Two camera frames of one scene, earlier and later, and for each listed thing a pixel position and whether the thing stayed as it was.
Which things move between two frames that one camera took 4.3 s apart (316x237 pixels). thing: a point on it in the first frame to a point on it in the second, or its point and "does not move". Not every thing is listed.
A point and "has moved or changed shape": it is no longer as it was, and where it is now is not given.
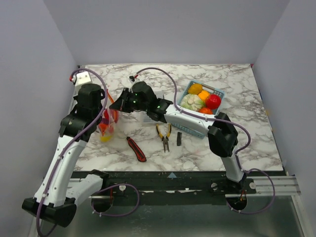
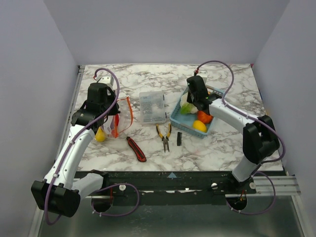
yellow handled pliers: [165, 139] does not move
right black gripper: [125, 100] to [193, 99]
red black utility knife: [139, 155] does not move
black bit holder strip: [178, 138] does not move
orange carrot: [103, 128] to [116, 121]
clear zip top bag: [110, 117] has moved or changed shape
